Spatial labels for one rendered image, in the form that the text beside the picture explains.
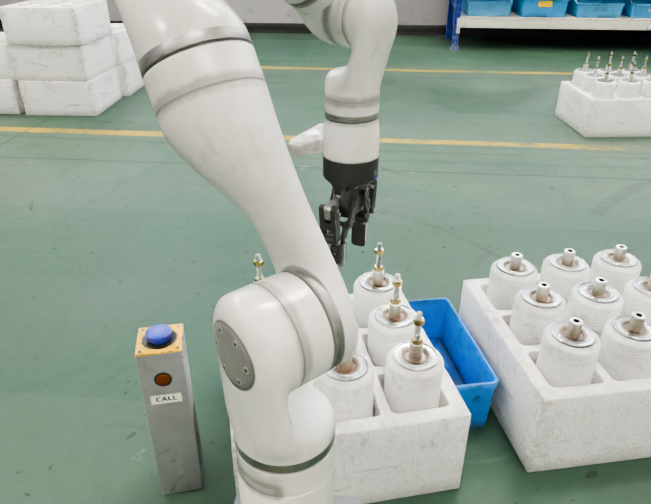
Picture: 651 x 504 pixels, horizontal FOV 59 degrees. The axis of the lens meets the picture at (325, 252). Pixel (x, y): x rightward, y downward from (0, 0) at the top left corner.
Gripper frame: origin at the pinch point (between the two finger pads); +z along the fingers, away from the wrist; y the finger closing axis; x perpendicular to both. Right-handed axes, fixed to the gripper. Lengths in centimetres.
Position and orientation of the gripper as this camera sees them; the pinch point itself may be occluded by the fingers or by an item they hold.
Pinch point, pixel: (348, 246)
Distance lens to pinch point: 84.0
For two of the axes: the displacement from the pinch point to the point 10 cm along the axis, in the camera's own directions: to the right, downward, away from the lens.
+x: -8.8, -2.3, 4.1
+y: 4.7, -4.3, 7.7
